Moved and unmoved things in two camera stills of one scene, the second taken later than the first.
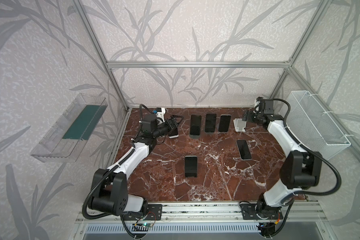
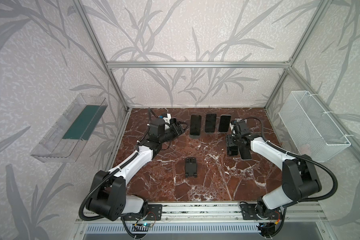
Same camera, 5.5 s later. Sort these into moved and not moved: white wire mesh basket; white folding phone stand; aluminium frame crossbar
Moved: white folding phone stand
Not moved: aluminium frame crossbar; white wire mesh basket
